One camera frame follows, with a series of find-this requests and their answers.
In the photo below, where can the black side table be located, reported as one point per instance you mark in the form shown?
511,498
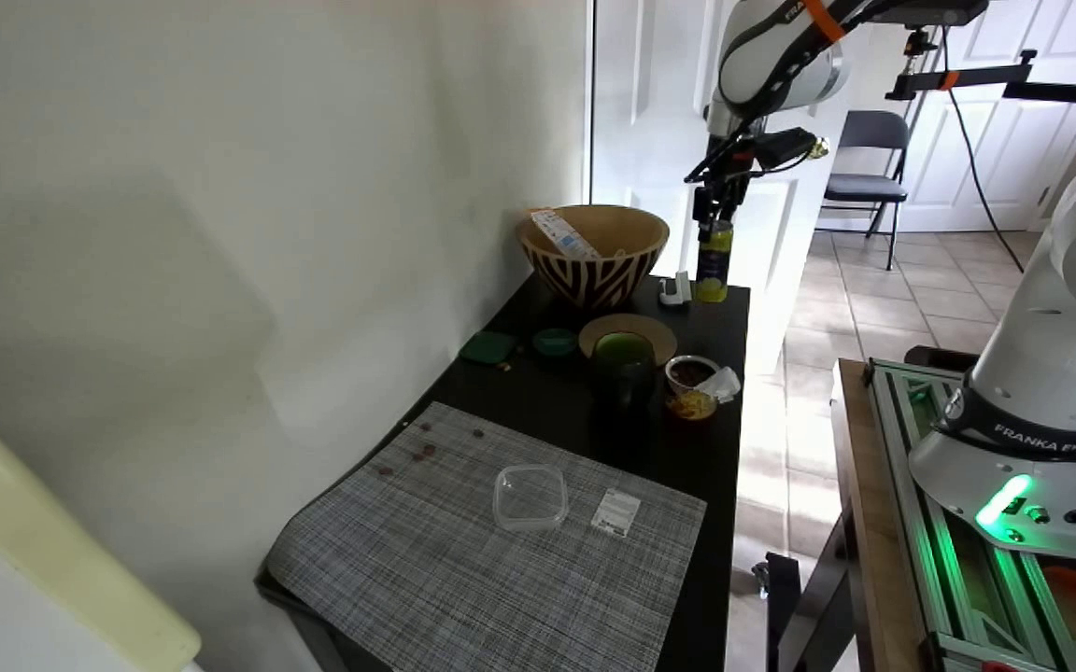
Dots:
702,472

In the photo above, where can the white bent can lid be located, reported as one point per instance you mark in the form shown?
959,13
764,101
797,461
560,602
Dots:
724,381

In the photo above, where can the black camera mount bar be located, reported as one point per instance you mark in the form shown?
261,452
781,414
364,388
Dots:
1038,86

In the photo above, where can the white panel door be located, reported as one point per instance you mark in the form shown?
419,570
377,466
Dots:
999,136

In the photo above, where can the wooden zebra pattern bowl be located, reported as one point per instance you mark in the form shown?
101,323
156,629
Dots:
594,274

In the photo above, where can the clear plastic container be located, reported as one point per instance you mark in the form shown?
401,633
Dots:
527,498

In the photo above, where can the green round lid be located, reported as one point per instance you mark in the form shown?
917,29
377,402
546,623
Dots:
550,340
486,350

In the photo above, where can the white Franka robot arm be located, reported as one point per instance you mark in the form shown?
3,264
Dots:
1063,338

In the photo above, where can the grey folding chair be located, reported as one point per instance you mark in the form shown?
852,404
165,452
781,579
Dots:
867,190

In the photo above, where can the round cork coaster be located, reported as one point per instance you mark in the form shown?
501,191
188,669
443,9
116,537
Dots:
632,328

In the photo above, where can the tall yellow blue can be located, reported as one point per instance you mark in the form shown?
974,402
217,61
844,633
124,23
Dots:
717,267

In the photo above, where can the open short tin can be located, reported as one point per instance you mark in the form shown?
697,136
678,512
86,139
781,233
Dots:
690,402

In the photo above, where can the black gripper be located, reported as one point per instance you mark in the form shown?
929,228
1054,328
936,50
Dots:
728,182

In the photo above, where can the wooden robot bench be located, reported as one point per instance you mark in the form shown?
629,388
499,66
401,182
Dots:
867,537

